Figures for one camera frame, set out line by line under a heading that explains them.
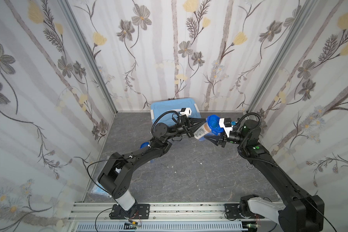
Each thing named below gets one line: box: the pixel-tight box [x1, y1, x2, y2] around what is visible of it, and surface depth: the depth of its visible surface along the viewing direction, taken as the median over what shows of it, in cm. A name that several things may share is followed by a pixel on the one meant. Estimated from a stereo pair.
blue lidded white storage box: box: [150, 97, 202, 126], surface depth 103 cm
